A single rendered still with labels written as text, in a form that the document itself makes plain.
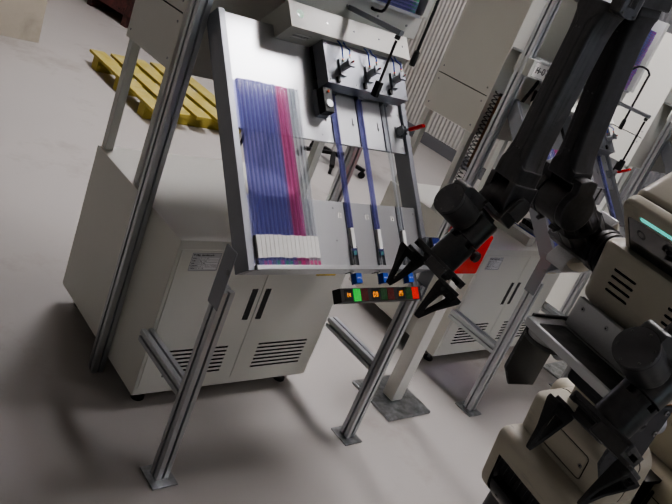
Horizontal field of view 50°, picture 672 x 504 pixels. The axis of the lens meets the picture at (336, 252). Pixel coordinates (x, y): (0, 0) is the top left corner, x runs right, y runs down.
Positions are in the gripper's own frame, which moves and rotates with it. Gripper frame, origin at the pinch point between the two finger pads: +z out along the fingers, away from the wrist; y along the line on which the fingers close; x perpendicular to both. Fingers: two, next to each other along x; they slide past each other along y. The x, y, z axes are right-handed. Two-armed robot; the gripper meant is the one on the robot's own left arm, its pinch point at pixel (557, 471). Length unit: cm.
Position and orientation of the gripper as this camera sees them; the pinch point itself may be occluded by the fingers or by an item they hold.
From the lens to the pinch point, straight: 101.5
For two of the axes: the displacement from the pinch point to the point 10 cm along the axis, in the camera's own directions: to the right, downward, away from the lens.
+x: 5.0, 5.0, 7.1
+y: 4.7, 5.4, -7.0
